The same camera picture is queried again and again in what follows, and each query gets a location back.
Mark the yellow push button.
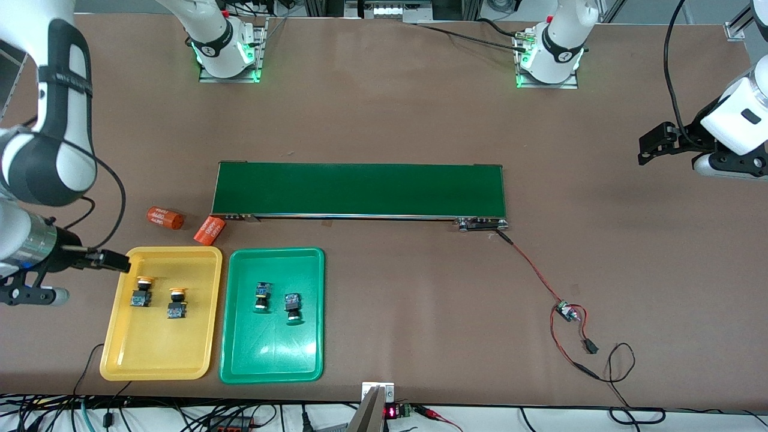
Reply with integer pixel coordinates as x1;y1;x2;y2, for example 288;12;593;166
166;287;188;320
130;276;155;308

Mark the orange cylinder white print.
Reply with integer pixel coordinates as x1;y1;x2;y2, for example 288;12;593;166
147;206;185;231
193;216;227;247

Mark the yellow plastic tray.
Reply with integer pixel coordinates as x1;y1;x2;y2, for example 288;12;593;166
99;246;223;382

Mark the green plastic tray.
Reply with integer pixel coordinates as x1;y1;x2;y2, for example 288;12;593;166
219;247;325;385

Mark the black orange power strip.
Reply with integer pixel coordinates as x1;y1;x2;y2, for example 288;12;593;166
207;416;256;432

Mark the green conveyor belt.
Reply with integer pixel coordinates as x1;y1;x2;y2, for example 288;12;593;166
210;161;509;233

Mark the white electronics unit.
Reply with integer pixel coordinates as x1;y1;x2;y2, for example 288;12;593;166
359;0;434;23

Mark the red clip lead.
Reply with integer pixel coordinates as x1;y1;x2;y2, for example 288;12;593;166
414;405;464;432

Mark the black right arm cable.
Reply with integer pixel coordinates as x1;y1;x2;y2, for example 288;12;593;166
60;153;128;253

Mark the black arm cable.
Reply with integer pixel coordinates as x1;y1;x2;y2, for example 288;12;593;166
663;0;706;151
60;153;128;253

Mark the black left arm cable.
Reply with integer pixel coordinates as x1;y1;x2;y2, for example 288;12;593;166
663;0;706;151

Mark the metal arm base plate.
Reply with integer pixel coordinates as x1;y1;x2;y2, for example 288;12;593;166
515;30;580;91
200;24;263;83

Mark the red black motor wire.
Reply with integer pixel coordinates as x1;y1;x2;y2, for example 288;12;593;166
496;229;566;308

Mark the red black power wire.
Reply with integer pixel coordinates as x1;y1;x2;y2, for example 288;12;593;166
550;303;601;380

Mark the thin black wire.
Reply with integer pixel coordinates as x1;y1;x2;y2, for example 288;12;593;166
591;343;667;424

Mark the black base cable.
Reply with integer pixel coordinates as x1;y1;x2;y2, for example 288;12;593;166
413;23;529;47

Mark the silver camera mount bracket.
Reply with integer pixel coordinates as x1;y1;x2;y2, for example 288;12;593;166
353;382;395;432

